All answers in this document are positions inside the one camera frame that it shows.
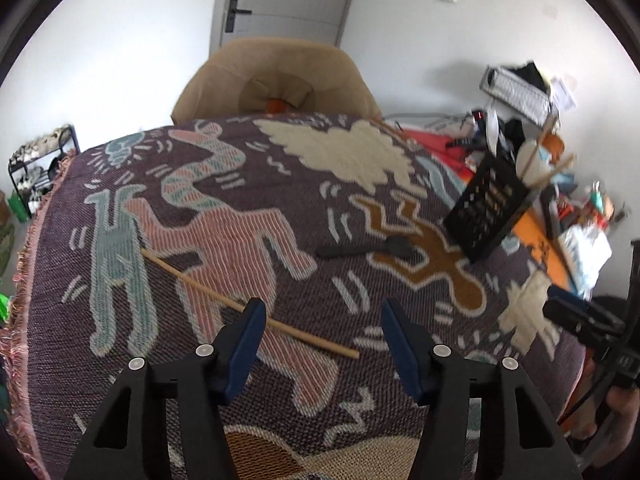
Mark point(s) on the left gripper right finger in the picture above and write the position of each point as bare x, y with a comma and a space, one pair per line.
433, 376

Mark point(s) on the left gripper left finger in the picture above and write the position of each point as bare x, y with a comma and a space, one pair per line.
206, 383

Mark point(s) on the white plastic spoon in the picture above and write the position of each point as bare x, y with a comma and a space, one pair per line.
530, 163

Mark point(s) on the black plastic fork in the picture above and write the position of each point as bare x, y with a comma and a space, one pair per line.
397, 246

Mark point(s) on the colourful woven figure blanket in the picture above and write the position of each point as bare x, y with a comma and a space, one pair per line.
146, 243

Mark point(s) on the black slotted utensil holder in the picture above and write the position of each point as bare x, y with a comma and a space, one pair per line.
491, 205

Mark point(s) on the orange ball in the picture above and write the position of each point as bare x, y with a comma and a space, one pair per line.
555, 146

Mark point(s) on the led light panel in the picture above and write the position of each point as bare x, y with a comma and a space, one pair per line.
514, 91

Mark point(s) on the black shoe rack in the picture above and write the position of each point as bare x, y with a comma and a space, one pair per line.
34, 166

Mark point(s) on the tan upholstered chair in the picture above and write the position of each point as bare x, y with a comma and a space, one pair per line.
262, 75

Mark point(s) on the grey door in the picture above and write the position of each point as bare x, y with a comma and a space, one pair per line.
314, 20

